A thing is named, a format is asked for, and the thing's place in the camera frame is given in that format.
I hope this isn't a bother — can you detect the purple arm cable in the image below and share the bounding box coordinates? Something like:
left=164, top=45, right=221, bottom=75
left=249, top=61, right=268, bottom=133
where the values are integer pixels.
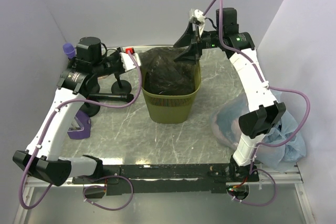
left=20, top=53, right=144, bottom=210
left=203, top=0, right=311, bottom=175

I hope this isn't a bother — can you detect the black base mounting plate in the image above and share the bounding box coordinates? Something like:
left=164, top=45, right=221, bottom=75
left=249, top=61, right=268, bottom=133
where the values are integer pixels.
left=72, top=163, right=259, bottom=196

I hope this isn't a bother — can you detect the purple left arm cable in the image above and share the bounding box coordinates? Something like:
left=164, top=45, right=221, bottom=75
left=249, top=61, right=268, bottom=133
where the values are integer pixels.
left=20, top=53, right=144, bottom=210

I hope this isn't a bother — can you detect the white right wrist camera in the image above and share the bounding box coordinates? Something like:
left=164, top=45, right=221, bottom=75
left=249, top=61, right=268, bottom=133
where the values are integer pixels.
left=188, top=9, right=206, bottom=37

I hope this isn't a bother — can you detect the grey translucent trash bag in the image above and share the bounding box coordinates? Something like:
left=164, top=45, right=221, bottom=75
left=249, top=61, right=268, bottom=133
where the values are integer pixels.
left=139, top=47, right=196, bottom=95

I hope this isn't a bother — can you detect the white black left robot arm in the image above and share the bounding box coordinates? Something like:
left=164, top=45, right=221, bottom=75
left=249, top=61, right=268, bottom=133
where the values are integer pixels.
left=13, top=37, right=139, bottom=186

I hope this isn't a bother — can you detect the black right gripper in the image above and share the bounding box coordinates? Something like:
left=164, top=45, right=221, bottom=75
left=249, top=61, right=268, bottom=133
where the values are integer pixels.
left=173, top=22, right=223, bottom=66

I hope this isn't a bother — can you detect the aluminium rail frame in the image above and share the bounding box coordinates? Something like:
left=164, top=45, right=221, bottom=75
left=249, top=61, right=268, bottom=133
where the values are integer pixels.
left=13, top=166, right=316, bottom=224

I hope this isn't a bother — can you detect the purple microphone on stand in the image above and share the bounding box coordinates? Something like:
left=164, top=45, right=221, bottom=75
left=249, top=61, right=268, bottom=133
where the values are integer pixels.
left=62, top=43, right=76, bottom=60

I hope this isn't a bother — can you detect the purple box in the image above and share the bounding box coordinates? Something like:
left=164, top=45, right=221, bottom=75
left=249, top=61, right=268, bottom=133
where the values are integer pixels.
left=67, top=110, right=91, bottom=140

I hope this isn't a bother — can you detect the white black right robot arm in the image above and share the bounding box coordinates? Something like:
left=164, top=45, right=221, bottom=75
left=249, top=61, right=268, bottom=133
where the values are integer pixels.
left=173, top=7, right=286, bottom=181

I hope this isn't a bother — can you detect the olive green mesh trash bin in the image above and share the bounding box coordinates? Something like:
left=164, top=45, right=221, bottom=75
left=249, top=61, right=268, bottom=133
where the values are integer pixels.
left=141, top=63, right=201, bottom=124

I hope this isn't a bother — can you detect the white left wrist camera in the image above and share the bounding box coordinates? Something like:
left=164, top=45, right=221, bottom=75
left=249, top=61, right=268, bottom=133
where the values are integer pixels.
left=120, top=47, right=141, bottom=72

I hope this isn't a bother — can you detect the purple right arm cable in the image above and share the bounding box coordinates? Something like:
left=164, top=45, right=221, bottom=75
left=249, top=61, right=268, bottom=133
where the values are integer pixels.
left=203, top=0, right=311, bottom=175

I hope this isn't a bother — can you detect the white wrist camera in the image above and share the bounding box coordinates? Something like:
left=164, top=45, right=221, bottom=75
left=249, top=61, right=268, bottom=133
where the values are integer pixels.
left=120, top=47, right=141, bottom=72
left=188, top=9, right=206, bottom=37

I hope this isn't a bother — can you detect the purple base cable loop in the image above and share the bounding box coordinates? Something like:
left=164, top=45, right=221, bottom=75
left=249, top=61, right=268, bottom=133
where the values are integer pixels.
left=82, top=176, right=132, bottom=211

